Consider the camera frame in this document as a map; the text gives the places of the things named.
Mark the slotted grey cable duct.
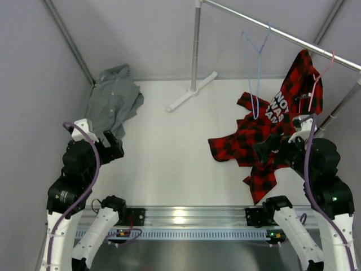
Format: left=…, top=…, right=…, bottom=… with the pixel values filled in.
left=75, top=228, right=271, bottom=241

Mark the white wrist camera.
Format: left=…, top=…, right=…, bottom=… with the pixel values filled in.
left=288, top=113, right=317, bottom=143
left=71, top=119, right=99, bottom=143

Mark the grey button-up shirt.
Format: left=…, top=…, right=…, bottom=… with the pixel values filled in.
left=85, top=64, right=144, bottom=140

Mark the silver garment rack rail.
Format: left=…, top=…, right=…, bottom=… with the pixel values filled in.
left=203, top=1, right=360, bottom=73

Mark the grey rack upright pole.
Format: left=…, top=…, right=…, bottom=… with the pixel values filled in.
left=190, top=1, right=202, bottom=94

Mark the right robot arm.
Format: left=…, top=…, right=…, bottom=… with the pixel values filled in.
left=253, top=135, right=358, bottom=270

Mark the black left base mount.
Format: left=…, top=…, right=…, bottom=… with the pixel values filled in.
left=125, top=208, right=146, bottom=227

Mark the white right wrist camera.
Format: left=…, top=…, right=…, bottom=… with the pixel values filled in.
left=288, top=113, right=317, bottom=143

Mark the pink wire hanger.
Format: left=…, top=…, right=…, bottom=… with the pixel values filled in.
left=308, top=50, right=336, bottom=112

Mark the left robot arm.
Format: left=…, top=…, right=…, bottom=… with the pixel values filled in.
left=40, top=130, right=127, bottom=270

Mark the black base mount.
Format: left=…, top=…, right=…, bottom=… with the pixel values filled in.
left=125, top=208, right=146, bottom=227
left=245, top=207, right=268, bottom=228

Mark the aluminium mounting rail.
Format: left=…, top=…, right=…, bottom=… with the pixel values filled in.
left=76, top=205, right=325, bottom=226

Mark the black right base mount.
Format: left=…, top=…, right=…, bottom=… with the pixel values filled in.
left=245, top=207, right=268, bottom=228

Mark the white rack base foot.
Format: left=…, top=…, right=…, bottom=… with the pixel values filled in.
left=165, top=72, right=218, bottom=113

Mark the right rack upright pole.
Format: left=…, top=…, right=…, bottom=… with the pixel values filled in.
left=315, top=78, right=360, bottom=137

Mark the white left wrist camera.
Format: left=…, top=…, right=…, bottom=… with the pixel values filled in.
left=71, top=119, right=99, bottom=143

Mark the red black plaid shirt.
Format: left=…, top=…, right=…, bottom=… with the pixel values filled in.
left=208, top=49, right=323, bottom=204

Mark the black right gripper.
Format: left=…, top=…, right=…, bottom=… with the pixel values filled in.
left=252, top=130, right=315, bottom=180

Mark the light blue wire hanger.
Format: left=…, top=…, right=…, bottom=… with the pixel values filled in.
left=241, top=22, right=272, bottom=120

